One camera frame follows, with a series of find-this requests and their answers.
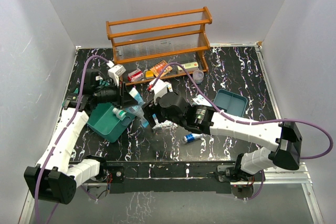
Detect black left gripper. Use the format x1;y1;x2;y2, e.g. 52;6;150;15
93;79;138;108

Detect blue white mask packet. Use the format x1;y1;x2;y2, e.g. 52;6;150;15
125;87;149;128

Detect white green medicine bottle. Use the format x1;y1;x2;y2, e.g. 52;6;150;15
112;108;127;121

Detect bagged white gauze pads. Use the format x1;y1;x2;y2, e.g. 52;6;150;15
152;114;174;130

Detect green medicine kit box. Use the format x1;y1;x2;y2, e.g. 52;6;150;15
61;81;136;143

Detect white blue sachet packet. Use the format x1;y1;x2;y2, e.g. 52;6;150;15
165;82;173;92

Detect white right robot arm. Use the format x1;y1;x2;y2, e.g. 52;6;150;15
142;92;302;180

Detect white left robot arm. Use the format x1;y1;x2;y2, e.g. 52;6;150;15
24;65;138;205

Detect red white medicine box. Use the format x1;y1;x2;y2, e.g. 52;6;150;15
128;69;144;82

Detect orange patterned medicine box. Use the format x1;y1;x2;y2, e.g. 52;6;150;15
150;60;173;78

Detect cream long medicine box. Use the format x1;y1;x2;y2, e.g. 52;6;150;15
177;61;198;74

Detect yellow grey small box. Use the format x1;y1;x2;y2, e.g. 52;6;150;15
145;70;154;79

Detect blue white small tube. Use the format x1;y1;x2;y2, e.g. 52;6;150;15
183;133;203;144

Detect orange wooden shelf rack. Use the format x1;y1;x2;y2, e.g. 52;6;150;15
106;6;213;72

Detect clear round plastic jar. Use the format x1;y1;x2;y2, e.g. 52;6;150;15
192;70;204;84

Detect blue divided tray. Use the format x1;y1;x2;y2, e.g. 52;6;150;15
213;89;248;117

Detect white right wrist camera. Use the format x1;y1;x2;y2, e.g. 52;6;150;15
148;79;169;105

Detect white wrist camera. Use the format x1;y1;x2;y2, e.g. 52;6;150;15
107;61;126;87
148;79;169;105

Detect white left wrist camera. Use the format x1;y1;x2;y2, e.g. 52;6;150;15
107;61;126;87

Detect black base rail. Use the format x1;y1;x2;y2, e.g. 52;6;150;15
70;159;266;196

